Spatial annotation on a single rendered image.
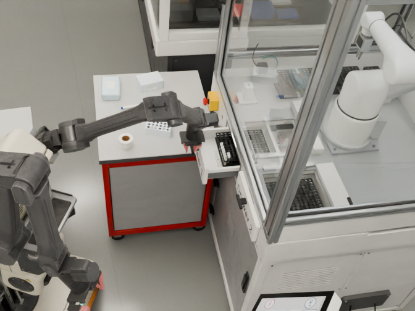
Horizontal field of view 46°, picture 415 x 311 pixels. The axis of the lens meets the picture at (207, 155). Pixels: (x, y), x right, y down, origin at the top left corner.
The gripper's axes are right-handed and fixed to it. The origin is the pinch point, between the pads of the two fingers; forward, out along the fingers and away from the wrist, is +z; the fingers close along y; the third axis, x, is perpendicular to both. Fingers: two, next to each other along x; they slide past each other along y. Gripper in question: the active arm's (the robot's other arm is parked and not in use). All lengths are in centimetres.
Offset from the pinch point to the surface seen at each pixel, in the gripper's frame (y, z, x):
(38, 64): -80, 95, 184
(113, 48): -21, 94, 201
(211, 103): 16.5, 2.7, 31.9
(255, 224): 18.2, -1.2, -42.2
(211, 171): 7.8, 3.3, -10.1
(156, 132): -11.0, 14.3, 25.9
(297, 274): 40, 27, -52
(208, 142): 11.4, 8.4, 11.6
